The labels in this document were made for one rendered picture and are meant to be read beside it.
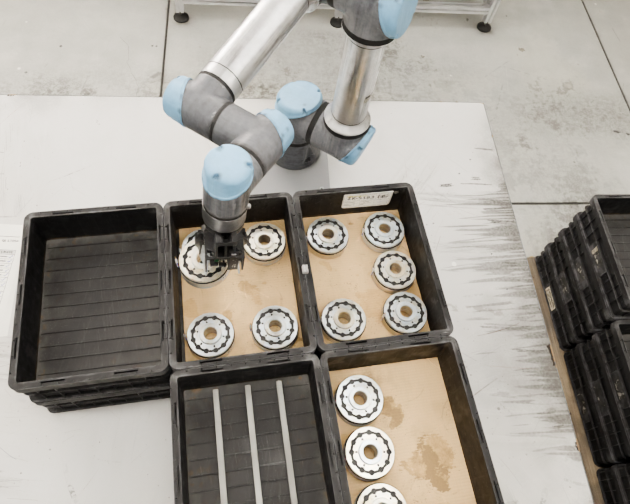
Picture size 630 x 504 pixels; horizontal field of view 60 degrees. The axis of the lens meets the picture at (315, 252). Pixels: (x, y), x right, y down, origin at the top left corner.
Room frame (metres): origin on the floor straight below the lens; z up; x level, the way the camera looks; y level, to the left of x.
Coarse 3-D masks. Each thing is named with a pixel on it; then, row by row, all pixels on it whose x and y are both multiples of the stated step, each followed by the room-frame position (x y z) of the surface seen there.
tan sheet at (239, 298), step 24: (240, 264) 0.57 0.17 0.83; (288, 264) 0.60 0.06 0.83; (192, 288) 0.49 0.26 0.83; (216, 288) 0.50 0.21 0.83; (240, 288) 0.51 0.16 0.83; (264, 288) 0.52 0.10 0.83; (288, 288) 0.53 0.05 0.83; (192, 312) 0.43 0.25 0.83; (216, 312) 0.44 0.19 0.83; (240, 312) 0.45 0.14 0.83; (240, 336) 0.40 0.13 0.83; (192, 360) 0.32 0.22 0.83
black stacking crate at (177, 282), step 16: (176, 208) 0.64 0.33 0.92; (192, 208) 0.65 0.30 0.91; (256, 208) 0.70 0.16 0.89; (272, 208) 0.71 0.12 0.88; (176, 224) 0.64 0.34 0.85; (192, 224) 0.65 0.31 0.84; (288, 224) 0.67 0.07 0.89; (176, 240) 0.60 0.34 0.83; (288, 240) 0.65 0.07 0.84; (176, 256) 0.56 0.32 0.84; (176, 272) 0.51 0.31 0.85; (176, 288) 0.46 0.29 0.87; (176, 304) 0.42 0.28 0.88; (176, 320) 0.38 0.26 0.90; (304, 320) 0.43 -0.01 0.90; (176, 336) 0.34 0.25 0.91; (304, 336) 0.41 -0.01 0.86; (176, 352) 0.31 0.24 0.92
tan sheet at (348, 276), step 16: (304, 224) 0.72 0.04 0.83; (352, 224) 0.74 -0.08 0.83; (352, 240) 0.70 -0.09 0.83; (352, 256) 0.65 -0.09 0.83; (368, 256) 0.66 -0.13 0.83; (320, 272) 0.59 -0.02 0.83; (336, 272) 0.60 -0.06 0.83; (352, 272) 0.61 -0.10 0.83; (368, 272) 0.62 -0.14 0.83; (320, 288) 0.55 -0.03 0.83; (336, 288) 0.56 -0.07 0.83; (352, 288) 0.57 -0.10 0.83; (368, 288) 0.57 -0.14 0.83; (416, 288) 0.60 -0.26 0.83; (320, 304) 0.51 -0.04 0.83; (368, 304) 0.53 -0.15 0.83; (368, 320) 0.49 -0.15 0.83; (368, 336) 0.45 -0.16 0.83; (384, 336) 0.46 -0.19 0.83
